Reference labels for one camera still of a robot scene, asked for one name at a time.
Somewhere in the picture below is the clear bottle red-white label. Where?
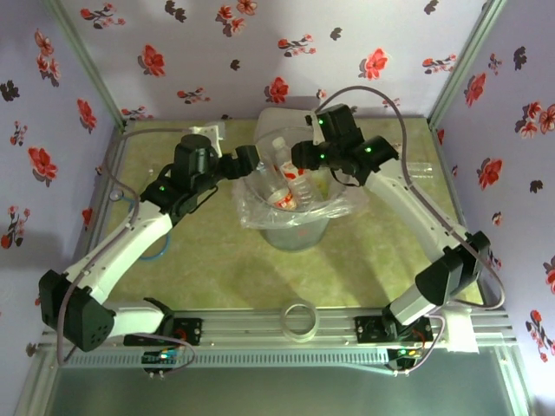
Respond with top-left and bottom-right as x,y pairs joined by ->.
281,159 -> 324,205
264,188 -> 301,211

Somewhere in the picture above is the clear plastic bin liner bag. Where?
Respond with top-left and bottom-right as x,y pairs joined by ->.
232,171 -> 370,231

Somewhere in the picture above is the clear plastic bin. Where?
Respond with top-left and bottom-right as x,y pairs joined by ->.
242,125 -> 348,253

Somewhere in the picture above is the clear bottle white cap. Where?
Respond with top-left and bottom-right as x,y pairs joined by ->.
271,136 -> 291,166

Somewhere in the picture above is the white plastic container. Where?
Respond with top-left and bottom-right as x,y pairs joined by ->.
256,107 -> 324,146

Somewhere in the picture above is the clear tape roll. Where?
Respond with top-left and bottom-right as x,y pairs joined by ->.
280,302 -> 320,343

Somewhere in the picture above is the left circuit board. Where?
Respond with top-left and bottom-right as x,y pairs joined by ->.
141,346 -> 181,378

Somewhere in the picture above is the circuit board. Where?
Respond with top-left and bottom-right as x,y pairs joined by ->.
141,346 -> 181,378
388,346 -> 424,374

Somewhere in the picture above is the right circuit board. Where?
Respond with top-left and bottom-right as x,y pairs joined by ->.
388,346 -> 424,374

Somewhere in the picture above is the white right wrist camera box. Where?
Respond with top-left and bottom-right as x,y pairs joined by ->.
304,110 -> 325,146

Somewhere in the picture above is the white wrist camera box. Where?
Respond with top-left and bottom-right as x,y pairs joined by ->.
304,110 -> 325,146
189,122 -> 226,153

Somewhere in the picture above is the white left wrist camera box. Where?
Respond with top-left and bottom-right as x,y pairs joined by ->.
189,122 -> 226,153

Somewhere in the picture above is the grey left arm cable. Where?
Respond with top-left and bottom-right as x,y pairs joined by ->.
55,127 -> 196,365

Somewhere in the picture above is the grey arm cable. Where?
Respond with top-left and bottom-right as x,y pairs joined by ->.
55,127 -> 196,365
318,86 -> 506,312

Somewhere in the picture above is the grey right arm cable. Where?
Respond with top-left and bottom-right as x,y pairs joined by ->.
318,86 -> 506,312

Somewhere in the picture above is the blue tube ring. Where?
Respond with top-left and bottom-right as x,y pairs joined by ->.
138,233 -> 171,262

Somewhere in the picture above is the aluminium frame post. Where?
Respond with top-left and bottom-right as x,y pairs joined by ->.
50,0 -> 129,129
427,0 -> 508,125

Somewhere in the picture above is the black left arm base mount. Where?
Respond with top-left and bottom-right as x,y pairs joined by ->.
123,317 -> 205,348

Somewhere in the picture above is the aluminium front rail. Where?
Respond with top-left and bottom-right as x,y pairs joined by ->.
41,308 -> 519,369

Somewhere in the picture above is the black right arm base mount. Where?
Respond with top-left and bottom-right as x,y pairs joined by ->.
354,315 -> 434,343

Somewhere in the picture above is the left base cable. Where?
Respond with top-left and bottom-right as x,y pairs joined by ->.
125,333 -> 197,378

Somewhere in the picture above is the base cable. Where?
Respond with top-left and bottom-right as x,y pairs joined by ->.
392,314 -> 447,374
125,333 -> 197,378

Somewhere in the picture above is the right base cable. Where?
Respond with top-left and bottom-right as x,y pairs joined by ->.
392,314 -> 447,374

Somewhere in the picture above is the white foam bracket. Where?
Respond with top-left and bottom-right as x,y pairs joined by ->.
441,308 -> 478,354

